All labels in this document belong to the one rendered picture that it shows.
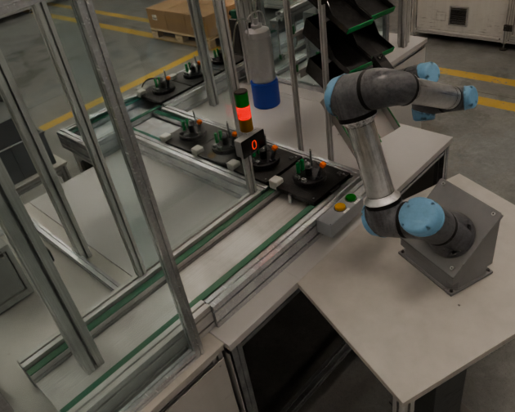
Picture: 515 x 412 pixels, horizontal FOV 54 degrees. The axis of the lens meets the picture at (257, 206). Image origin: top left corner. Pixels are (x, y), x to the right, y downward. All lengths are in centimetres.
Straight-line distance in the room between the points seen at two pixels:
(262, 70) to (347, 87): 141
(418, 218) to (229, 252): 71
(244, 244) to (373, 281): 49
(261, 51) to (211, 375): 175
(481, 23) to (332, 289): 453
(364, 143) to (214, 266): 70
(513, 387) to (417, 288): 100
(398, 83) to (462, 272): 65
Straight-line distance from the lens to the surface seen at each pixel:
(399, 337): 166
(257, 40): 281
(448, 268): 174
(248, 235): 195
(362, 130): 155
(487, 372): 270
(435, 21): 616
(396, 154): 245
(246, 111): 186
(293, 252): 187
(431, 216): 155
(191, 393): 170
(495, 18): 589
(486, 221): 173
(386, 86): 146
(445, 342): 166
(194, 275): 184
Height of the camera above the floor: 216
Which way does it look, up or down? 36 degrees down
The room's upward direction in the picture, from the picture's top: 10 degrees counter-clockwise
